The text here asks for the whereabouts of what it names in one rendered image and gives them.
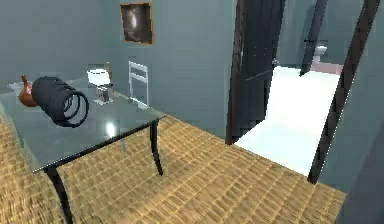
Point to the white chair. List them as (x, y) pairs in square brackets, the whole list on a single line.
[(138, 78)]

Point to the dark blue cylinder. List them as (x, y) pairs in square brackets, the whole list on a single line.
[(53, 98)]

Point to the dark brown door frame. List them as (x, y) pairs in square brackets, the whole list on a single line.
[(343, 93)]

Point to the dark brown room door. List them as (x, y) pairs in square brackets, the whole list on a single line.
[(251, 66)]

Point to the orange framed dark picture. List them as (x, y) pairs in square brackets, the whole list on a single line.
[(136, 22)]

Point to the glass table with black legs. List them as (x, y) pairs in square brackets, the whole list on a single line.
[(40, 133)]

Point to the brown teapot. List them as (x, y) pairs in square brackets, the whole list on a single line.
[(26, 96)]

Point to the white toilet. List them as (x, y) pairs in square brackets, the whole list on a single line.
[(320, 51)]

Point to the white lamp with grey base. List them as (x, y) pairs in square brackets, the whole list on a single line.
[(100, 80)]

